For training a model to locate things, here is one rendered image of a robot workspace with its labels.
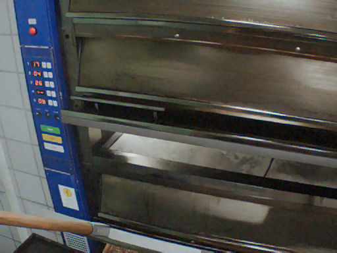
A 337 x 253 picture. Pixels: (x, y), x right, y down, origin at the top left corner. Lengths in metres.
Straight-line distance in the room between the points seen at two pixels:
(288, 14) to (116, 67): 0.59
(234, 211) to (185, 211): 0.18
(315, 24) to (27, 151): 1.25
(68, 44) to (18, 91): 0.34
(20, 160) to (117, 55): 0.72
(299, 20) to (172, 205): 0.84
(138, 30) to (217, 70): 0.26
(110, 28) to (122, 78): 0.17
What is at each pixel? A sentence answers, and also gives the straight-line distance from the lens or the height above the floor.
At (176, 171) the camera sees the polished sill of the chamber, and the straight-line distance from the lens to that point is 1.78.
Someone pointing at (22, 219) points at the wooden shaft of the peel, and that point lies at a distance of 1.09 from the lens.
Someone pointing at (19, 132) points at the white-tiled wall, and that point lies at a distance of 2.10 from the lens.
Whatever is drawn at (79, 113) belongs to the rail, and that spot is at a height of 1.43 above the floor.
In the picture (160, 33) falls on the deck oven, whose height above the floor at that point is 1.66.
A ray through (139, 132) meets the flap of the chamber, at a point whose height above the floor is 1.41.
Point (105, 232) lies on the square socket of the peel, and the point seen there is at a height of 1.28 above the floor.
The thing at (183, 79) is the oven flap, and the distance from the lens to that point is 1.59.
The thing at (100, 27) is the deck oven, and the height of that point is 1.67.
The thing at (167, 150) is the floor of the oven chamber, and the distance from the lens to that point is 1.90.
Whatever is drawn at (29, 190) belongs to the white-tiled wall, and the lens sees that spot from 2.27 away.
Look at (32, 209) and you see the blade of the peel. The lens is 1.56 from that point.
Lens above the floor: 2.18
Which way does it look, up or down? 29 degrees down
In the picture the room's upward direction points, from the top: 5 degrees counter-clockwise
